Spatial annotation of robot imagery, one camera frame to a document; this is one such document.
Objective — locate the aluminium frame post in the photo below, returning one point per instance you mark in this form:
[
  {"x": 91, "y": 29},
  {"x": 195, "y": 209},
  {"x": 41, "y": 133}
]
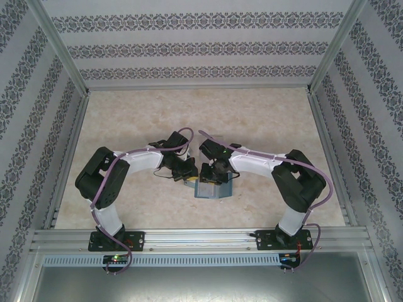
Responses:
[
  {"x": 60, "y": 47},
  {"x": 336, "y": 47}
]

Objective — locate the small circuit board green light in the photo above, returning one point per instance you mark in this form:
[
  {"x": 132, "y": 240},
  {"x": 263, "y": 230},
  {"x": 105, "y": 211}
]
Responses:
[{"x": 116, "y": 259}]

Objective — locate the teal leather card holder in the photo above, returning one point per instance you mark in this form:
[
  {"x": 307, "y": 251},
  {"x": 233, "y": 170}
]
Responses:
[{"x": 204, "y": 190}]

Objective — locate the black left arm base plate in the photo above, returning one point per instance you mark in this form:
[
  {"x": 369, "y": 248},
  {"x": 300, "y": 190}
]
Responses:
[{"x": 137, "y": 240}]

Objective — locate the clear acrylic card tray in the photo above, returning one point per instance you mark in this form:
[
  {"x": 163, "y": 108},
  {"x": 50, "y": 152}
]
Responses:
[{"x": 218, "y": 137}]

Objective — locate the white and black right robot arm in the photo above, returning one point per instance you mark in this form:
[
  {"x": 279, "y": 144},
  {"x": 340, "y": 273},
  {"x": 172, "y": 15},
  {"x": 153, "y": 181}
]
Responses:
[{"x": 252, "y": 163}]

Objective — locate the aluminium side rail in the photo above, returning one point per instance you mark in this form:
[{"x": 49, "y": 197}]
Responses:
[
  {"x": 71, "y": 141},
  {"x": 321, "y": 126}
]

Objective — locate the grey sheet metal panel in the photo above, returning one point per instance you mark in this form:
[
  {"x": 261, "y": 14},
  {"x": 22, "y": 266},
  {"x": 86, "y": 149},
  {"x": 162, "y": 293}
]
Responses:
[{"x": 201, "y": 286}]

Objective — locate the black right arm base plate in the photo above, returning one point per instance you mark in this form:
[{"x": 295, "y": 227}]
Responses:
[{"x": 264, "y": 240}]

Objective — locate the aluminium mounting rail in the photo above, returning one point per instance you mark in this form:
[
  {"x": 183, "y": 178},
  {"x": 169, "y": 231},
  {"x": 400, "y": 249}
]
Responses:
[{"x": 195, "y": 240}]

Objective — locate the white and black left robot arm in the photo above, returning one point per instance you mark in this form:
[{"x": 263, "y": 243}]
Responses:
[{"x": 141, "y": 162}]

